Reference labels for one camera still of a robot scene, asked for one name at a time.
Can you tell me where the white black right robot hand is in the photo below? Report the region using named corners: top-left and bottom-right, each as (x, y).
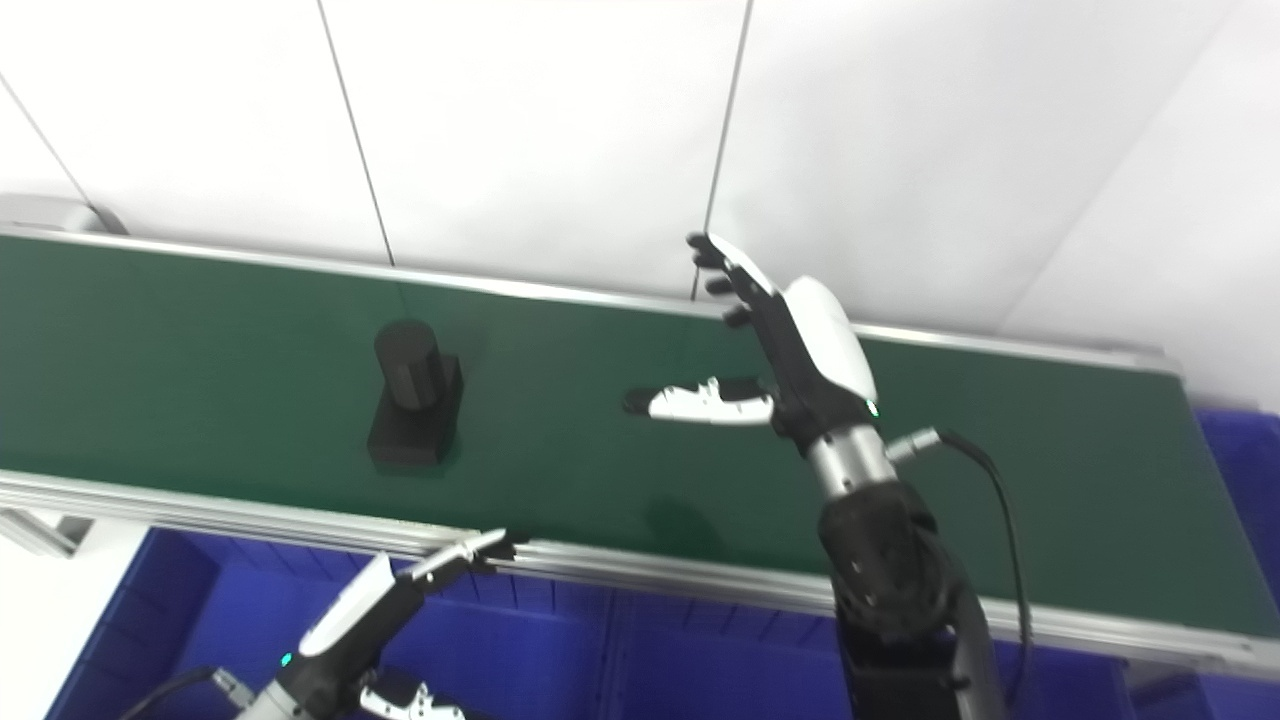
top-left (622, 232), bottom-right (883, 456)

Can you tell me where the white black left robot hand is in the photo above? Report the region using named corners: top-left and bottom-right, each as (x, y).
top-left (270, 528), bottom-right (518, 720)

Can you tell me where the black cylinder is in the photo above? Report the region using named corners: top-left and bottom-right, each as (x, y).
top-left (366, 320), bottom-right (465, 475)

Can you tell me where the blue plastic bin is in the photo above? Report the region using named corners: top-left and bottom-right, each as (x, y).
top-left (45, 528), bottom-right (617, 720)
top-left (600, 585), bottom-right (1131, 720)

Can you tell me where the green conveyor belt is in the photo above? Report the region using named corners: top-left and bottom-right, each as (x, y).
top-left (0, 195), bottom-right (1280, 683)
top-left (0, 235), bottom-right (1280, 637)

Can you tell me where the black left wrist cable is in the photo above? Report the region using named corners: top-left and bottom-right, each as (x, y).
top-left (118, 665), bottom-right (257, 720)

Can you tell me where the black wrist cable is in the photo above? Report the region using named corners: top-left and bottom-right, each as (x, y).
top-left (118, 665), bottom-right (257, 720)
top-left (885, 425), bottom-right (1034, 713)

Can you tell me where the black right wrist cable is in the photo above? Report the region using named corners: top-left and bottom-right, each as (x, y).
top-left (885, 425), bottom-right (1034, 713)

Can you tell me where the grey conveyor support bracket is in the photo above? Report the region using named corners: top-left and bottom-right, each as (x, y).
top-left (0, 508), bottom-right (97, 558)

